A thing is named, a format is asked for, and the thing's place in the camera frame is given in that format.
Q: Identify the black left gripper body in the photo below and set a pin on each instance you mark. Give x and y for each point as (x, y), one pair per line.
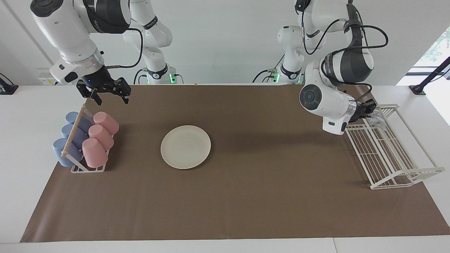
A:
(358, 111)

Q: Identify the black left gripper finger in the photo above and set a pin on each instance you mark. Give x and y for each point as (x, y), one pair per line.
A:
(371, 106)

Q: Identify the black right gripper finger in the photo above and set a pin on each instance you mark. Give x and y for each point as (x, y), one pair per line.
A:
(123, 88)
(84, 89)

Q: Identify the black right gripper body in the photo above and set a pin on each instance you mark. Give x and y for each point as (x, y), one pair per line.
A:
(100, 80)

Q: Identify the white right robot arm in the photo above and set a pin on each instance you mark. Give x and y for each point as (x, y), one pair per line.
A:
(66, 31)

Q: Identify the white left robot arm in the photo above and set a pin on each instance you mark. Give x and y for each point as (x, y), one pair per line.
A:
(327, 102)

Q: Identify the cream round plate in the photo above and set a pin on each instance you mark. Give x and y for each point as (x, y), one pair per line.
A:
(185, 147)

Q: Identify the blue cup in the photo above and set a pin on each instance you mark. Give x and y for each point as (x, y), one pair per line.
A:
(72, 116)
(63, 154)
(68, 130)

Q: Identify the pink cup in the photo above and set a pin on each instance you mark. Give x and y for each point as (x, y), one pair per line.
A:
(107, 121)
(102, 135)
(94, 154)

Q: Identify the white socket box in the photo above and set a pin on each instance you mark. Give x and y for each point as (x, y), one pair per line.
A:
(47, 79)

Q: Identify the cup rack with wooden bar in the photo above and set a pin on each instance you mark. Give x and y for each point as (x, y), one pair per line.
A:
(72, 137)

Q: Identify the brown table mat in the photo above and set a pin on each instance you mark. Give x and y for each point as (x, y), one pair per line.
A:
(246, 196)

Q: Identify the black table clamp mount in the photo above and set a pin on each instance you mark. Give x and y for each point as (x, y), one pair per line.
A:
(8, 88)

